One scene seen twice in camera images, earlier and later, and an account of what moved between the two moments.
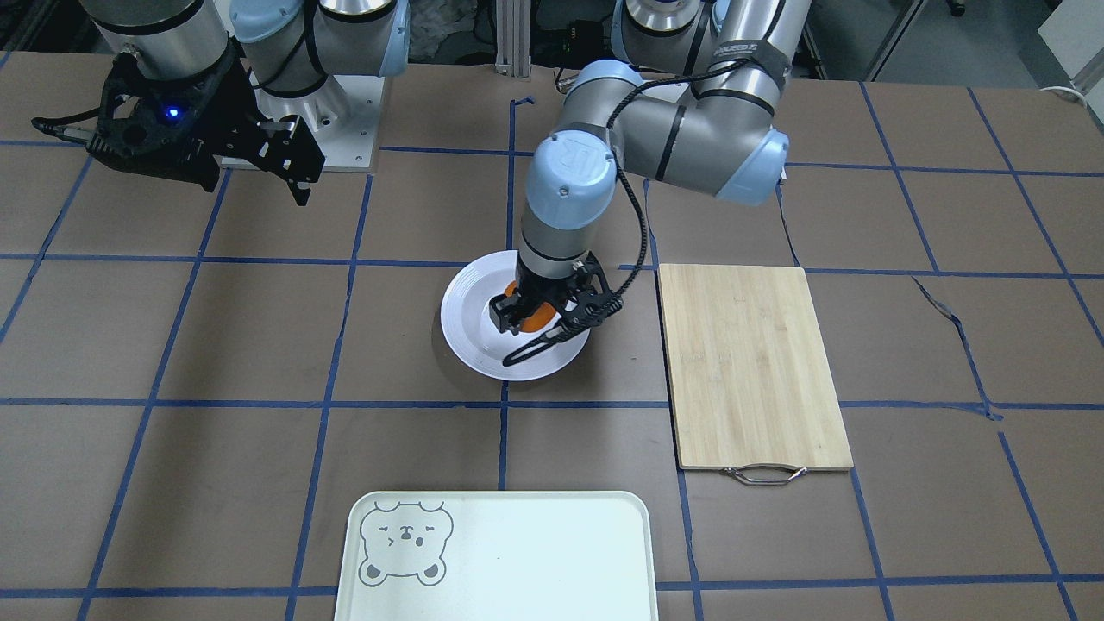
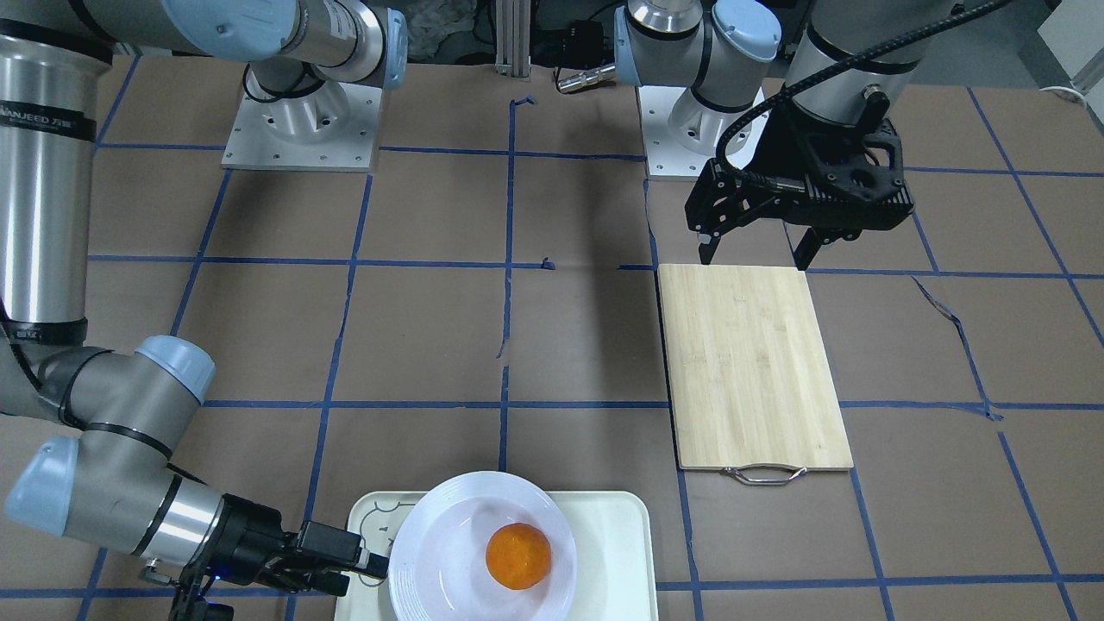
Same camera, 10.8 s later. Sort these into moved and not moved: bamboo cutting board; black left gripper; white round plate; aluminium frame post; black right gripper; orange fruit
Moved: orange fruit; black left gripper; white round plate; black right gripper
Not moved: aluminium frame post; bamboo cutting board
